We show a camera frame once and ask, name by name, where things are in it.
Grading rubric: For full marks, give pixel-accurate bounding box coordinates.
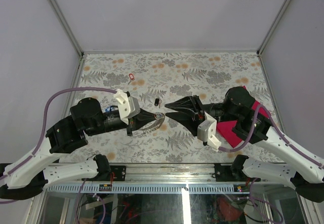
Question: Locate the large keyring with yellow grip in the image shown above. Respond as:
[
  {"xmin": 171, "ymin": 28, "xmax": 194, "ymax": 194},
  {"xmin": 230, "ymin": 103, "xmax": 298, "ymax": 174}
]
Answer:
[{"xmin": 142, "ymin": 118, "xmax": 165, "ymax": 134}]

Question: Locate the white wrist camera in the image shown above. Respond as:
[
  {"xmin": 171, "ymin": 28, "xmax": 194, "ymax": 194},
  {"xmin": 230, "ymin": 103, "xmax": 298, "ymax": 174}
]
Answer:
[
  {"xmin": 197, "ymin": 113, "xmax": 221, "ymax": 152},
  {"xmin": 113, "ymin": 89, "xmax": 140, "ymax": 125}
]

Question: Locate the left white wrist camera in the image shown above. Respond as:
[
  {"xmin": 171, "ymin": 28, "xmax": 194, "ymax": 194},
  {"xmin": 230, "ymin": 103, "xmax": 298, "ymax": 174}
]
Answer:
[{"xmin": 113, "ymin": 89, "xmax": 140, "ymax": 125}]

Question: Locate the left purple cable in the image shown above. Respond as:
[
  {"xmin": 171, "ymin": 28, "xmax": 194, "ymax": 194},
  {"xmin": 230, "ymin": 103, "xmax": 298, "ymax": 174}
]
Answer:
[{"xmin": 0, "ymin": 87, "xmax": 117, "ymax": 204}]

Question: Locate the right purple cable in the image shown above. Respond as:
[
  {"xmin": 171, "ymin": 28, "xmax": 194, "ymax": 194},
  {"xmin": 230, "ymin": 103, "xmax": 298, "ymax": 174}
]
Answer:
[{"xmin": 219, "ymin": 103, "xmax": 324, "ymax": 170}]

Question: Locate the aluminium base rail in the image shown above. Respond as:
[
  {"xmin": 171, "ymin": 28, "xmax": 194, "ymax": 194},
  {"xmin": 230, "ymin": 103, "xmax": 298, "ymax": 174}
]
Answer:
[{"xmin": 39, "ymin": 162, "xmax": 261, "ymax": 183}]

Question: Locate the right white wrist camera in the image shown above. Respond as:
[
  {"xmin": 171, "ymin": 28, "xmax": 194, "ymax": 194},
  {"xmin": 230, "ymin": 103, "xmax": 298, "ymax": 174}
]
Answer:
[{"xmin": 197, "ymin": 113, "xmax": 221, "ymax": 152}]

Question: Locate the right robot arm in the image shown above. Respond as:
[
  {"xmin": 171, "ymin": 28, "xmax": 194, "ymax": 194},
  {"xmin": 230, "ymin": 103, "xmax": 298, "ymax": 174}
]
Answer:
[{"xmin": 165, "ymin": 87, "xmax": 323, "ymax": 203}]

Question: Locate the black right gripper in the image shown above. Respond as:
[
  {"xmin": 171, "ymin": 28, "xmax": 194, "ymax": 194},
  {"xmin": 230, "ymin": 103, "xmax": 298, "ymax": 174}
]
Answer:
[{"xmin": 165, "ymin": 95, "xmax": 239, "ymax": 136}]

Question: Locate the purple cable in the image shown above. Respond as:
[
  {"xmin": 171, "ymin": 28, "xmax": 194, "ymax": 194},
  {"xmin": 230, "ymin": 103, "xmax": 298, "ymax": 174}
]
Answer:
[
  {"xmin": 0, "ymin": 87, "xmax": 117, "ymax": 204},
  {"xmin": 219, "ymin": 103, "xmax": 324, "ymax": 170}
]

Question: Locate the floral tablecloth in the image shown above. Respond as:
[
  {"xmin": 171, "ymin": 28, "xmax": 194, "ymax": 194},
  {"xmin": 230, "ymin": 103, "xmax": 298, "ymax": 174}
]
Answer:
[{"xmin": 65, "ymin": 52, "xmax": 275, "ymax": 163}]

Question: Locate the red tagged key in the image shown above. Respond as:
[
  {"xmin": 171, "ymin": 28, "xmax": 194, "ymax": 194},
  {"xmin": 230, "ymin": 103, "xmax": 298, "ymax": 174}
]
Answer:
[{"xmin": 128, "ymin": 73, "xmax": 135, "ymax": 85}]

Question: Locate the white slotted cable duct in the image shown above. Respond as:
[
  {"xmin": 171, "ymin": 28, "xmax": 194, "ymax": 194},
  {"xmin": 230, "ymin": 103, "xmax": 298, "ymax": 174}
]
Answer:
[{"xmin": 47, "ymin": 183, "xmax": 235, "ymax": 194}]

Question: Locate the black tagged key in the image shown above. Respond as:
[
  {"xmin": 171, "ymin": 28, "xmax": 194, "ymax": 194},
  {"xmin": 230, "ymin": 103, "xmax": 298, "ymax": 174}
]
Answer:
[{"xmin": 154, "ymin": 98, "xmax": 162, "ymax": 107}]

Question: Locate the yellow tagged key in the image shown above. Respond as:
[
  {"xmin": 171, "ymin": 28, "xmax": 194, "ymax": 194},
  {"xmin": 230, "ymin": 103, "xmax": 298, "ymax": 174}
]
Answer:
[{"xmin": 154, "ymin": 113, "xmax": 165, "ymax": 120}]

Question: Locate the pink cloth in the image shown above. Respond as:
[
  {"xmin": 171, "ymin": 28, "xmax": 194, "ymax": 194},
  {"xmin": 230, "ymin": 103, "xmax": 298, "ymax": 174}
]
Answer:
[{"xmin": 210, "ymin": 86, "xmax": 270, "ymax": 150}]

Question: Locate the blue tagged key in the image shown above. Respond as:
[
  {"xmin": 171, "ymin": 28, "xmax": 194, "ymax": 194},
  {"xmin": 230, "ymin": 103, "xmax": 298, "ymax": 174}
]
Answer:
[{"xmin": 105, "ymin": 105, "xmax": 118, "ymax": 113}]

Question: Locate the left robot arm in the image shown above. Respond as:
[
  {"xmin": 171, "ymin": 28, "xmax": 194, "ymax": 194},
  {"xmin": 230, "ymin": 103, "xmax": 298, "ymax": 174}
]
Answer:
[{"xmin": 1, "ymin": 97, "xmax": 156, "ymax": 201}]

